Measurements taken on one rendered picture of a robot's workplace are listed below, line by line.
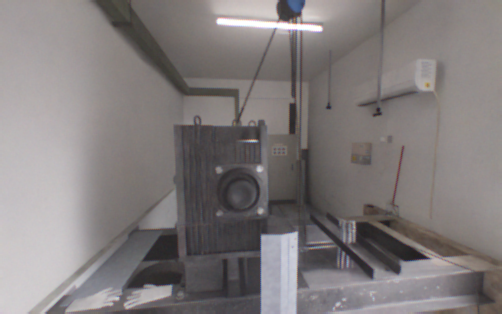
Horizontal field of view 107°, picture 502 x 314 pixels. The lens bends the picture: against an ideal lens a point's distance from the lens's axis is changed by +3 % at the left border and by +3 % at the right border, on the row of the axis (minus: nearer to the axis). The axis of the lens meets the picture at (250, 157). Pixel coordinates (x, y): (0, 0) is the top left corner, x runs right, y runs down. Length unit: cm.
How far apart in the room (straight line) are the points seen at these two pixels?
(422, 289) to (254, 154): 149
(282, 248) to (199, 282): 53
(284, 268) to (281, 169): 335
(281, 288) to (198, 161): 78
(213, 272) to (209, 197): 44
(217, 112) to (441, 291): 406
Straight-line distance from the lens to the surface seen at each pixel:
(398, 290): 182
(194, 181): 103
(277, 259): 106
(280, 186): 438
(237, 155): 102
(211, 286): 131
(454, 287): 213
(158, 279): 170
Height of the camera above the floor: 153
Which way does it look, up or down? 5 degrees down
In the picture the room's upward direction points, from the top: straight up
